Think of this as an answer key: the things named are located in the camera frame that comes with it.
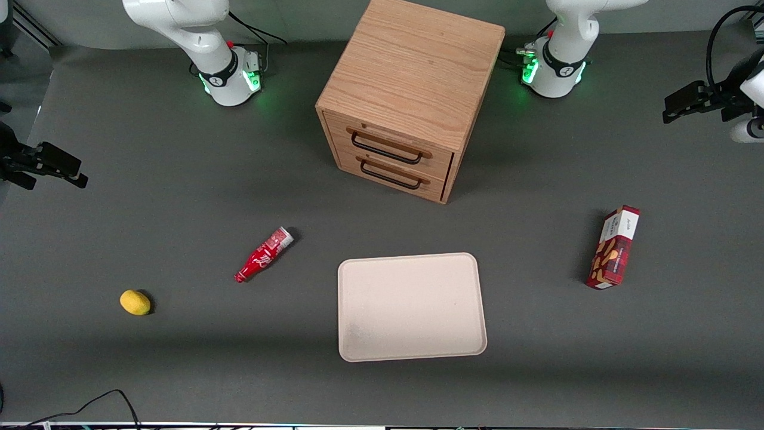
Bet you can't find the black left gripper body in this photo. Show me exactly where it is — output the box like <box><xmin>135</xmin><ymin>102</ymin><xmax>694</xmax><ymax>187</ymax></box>
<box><xmin>706</xmin><ymin>75</ymin><xmax>756</xmax><ymax>115</ymax></box>

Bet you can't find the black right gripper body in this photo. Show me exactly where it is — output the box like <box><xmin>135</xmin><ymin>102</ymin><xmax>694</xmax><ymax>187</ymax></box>
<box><xmin>0</xmin><ymin>122</ymin><xmax>38</xmax><ymax>175</ymax></box>

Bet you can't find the red tartan cookie box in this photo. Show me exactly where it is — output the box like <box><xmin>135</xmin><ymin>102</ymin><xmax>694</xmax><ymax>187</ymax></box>
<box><xmin>586</xmin><ymin>205</ymin><xmax>641</xmax><ymax>291</ymax></box>

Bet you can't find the beige rectangular tray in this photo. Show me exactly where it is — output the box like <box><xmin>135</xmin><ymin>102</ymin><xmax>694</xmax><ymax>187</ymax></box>
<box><xmin>337</xmin><ymin>253</ymin><xmax>488</xmax><ymax>363</ymax></box>

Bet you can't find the yellow lemon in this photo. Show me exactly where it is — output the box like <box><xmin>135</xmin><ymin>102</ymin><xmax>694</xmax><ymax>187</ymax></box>
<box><xmin>119</xmin><ymin>290</ymin><xmax>152</xmax><ymax>316</ymax></box>

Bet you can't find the red soda bottle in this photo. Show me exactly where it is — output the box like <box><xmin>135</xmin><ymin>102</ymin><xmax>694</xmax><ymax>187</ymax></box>
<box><xmin>234</xmin><ymin>226</ymin><xmax>295</xmax><ymax>284</ymax></box>

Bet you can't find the wooden drawer cabinet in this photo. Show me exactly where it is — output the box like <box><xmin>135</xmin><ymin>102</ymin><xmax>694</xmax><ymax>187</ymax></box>
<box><xmin>315</xmin><ymin>0</ymin><xmax>506</xmax><ymax>205</ymax></box>

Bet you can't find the wooden drawer front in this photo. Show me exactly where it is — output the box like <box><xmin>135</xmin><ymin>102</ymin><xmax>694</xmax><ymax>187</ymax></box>
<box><xmin>336</xmin><ymin>148</ymin><xmax>449</xmax><ymax>201</ymax></box>
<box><xmin>323</xmin><ymin>110</ymin><xmax>455</xmax><ymax>180</ymax></box>

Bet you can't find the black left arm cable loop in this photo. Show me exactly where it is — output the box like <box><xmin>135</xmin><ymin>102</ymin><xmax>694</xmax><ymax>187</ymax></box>
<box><xmin>706</xmin><ymin>5</ymin><xmax>764</xmax><ymax>99</ymax></box>

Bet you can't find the black metal rail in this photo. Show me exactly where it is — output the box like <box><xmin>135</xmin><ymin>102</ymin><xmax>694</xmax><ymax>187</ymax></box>
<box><xmin>11</xmin><ymin>0</ymin><xmax>62</xmax><ymax>50</ymax></box>

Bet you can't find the black left arm base cable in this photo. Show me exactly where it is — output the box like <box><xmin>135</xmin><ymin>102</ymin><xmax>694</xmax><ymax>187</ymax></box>
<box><xmin>500</xmin><ymin>17</ymin><xmax>559</xmax><ymax>69</ymax></box>

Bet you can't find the black arm base cable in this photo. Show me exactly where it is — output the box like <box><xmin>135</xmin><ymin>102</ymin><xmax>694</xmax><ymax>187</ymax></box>
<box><xmin>228</xmin><ymin>11</ymin><xmax>288</xmax><ymax>73</ymax></box>
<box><xmin>500</xmin><ymin>17</ymin><xmax>559</xmax><ymax>69</ymax></box>

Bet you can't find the black cable on table edge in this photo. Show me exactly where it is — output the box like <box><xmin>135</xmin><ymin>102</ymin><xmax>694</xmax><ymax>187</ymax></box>
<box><xmin>0</xmin><ymin>389</ymin><xmax>141</xmax><ymax>430</ymax></box>

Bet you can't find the black right arm base cable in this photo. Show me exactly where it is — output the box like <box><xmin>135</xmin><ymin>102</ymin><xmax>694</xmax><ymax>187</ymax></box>
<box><xmin>228</xmin><ymin>11</ymin><xmax>288</xmax><ymax>73</ymax></box>

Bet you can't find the black drawer handle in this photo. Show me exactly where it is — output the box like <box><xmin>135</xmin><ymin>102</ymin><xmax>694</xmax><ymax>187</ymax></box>
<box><xmin>350</xmin><ymin>132</ymin><xmax>424</xmax><ymax>165</ymax></box>
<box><xmin>359</xmin><ymin>159</ymin><xmax>422</xmax><ymax>191</ymax></box>

